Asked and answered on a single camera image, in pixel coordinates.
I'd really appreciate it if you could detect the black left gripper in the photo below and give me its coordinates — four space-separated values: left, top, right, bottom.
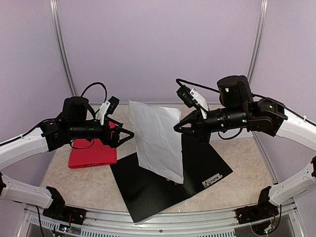
70 115 134 148

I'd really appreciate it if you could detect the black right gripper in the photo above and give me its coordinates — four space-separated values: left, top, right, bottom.
174 105 250 143

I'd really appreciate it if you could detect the paper sheet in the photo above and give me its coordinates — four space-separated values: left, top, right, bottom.
128 101 184 184

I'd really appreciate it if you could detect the red clip file folder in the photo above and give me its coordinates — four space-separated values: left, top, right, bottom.
68 122 117 169

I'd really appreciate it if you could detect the black clip file folder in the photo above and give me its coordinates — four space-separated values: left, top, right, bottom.
111 134 233 222

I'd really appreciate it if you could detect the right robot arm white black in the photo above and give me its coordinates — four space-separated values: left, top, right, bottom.
174 76 316 219

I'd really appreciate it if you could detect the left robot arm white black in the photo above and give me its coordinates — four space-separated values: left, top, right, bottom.
0 96 134 220

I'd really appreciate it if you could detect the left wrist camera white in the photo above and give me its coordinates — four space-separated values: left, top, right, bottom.
96 96 119 125

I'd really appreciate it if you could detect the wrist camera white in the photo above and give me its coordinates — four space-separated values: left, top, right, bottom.
176 85 209 119
96 96 119 125

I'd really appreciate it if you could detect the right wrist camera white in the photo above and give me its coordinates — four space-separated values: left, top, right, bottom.
176 85 209 119

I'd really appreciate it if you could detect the aluminium frame rail back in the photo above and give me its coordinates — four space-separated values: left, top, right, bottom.
119 102 222 107

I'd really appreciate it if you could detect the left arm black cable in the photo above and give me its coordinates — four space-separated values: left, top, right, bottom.
80 82 109 103

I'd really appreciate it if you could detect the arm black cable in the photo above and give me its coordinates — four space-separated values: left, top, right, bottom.
80 82 109 103
175 78 220 94

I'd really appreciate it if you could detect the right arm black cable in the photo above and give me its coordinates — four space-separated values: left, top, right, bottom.
175 78 220 94

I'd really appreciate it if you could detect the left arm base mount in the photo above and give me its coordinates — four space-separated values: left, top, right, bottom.
43 200 86 225

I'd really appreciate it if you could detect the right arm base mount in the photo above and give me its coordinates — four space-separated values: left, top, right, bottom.
235 204 279 224

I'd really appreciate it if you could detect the aluminium frame post right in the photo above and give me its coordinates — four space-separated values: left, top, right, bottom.
247 0 269 84

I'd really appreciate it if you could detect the aluminium frame post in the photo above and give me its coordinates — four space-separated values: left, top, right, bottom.
49 0 78 96
247 0 269 84

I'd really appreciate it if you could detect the aluminium frame post left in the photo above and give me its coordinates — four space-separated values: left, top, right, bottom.
49 0 78 96

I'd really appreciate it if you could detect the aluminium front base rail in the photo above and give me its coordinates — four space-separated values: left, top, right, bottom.
17 196 304 237

